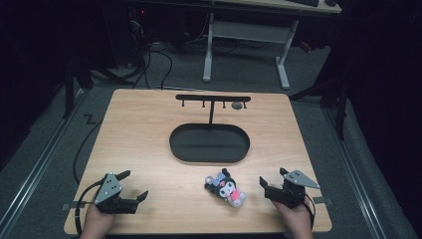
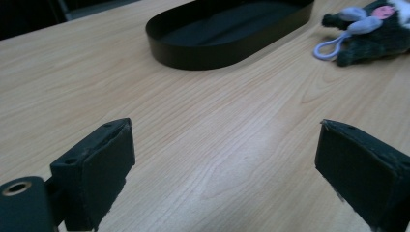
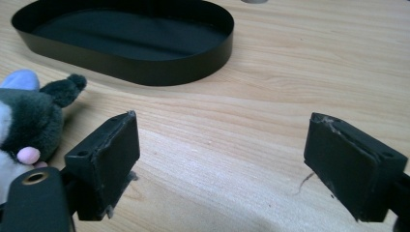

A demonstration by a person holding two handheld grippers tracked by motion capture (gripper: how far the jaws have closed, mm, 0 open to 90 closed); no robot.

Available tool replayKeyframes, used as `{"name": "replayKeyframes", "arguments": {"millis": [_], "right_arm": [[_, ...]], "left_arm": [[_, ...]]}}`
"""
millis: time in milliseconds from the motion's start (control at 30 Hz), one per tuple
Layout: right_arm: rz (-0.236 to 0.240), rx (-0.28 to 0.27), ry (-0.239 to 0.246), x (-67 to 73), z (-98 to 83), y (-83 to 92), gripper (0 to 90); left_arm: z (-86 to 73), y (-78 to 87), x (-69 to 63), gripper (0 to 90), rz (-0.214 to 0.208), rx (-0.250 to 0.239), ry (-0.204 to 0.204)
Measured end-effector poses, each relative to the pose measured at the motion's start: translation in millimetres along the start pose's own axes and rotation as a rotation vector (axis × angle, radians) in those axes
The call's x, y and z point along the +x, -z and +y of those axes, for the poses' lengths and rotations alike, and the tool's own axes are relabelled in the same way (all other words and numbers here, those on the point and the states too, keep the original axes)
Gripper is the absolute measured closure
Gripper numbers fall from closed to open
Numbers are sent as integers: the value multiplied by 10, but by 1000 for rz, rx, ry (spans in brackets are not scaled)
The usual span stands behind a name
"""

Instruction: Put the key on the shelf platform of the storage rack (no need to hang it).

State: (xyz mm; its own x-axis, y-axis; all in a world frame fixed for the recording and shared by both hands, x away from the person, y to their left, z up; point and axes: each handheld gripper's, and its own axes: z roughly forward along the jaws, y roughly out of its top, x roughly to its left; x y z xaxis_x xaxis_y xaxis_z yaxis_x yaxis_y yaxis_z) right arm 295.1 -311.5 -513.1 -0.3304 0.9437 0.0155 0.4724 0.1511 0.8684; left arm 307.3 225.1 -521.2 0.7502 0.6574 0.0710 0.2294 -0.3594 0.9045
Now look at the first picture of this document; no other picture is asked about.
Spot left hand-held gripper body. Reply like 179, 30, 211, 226
94, 171, 140, 215

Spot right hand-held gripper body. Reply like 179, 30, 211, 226
264, 169, 321, 210

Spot black and pink plush toy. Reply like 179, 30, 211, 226
203, 167, 248, 209

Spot black hook rack with tray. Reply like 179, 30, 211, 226
168, 94, 252, 164

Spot person's left hand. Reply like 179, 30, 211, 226
79, 203, 115, 239

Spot person's right hand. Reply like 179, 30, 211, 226
272, 199, 315, 239

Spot grey tape strip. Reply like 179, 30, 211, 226
312, 195, 333, 205
61, 200, 98, 212

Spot black metal stand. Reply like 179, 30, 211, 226
62, 56, 96, 120
288, 74, 350, 141

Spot dark computer tower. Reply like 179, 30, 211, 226
126, 5, 149, 68

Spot white metal desk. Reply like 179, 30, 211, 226
201, 0, 342, 91

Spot black keyboard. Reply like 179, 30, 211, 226
287, 0, 320, 8

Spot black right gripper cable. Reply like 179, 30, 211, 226
303, 193, 317, 230

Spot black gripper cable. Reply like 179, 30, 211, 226
303, 193, 317, 230
74, 179, 105, 237

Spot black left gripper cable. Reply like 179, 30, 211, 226
74, 179, 105, 237

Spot metal floor rail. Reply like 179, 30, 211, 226
0, 89, 86, 235
322, 108, 387, 239

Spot black looped floor cable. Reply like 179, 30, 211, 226
150, 49, 174, 91

